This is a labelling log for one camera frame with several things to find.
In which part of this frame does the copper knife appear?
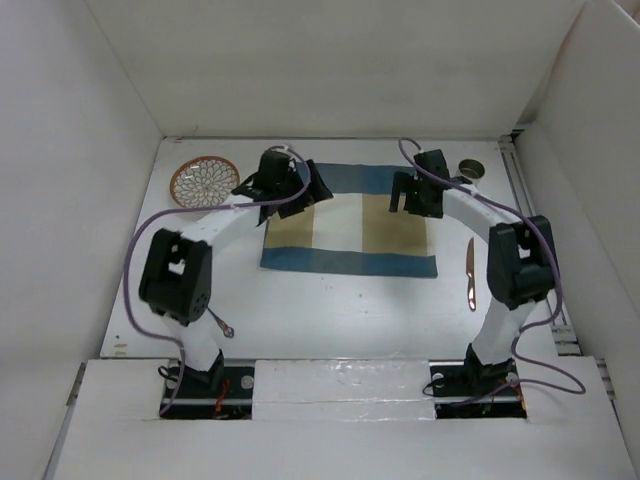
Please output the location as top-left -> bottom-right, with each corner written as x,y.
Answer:
466,238 -> 477,312

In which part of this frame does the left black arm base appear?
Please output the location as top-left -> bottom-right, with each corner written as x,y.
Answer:
158,362 -> 255,421

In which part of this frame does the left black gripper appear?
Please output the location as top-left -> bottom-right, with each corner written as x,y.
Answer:
274,160 -> 330,218

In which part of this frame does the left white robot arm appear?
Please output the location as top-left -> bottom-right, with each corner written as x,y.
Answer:
138,146 -> 333,397

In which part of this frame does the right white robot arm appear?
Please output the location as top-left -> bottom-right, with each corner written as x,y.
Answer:
389,150 -> 555,396

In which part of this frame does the aluminium rail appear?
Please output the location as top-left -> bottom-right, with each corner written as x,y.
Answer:
498,129 -> 583,356

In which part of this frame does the patterned ceramic plate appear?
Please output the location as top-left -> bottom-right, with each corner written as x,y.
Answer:
169,156 -> 240,209

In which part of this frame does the blue beige checkered placemat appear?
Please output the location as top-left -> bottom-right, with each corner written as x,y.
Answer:
260,163 -> 438,279

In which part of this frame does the iridescent metal fork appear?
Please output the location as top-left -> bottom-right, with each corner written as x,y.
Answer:
207,308 -> 235,339

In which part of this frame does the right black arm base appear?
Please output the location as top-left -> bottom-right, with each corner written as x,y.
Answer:
423,360 -> 527,420

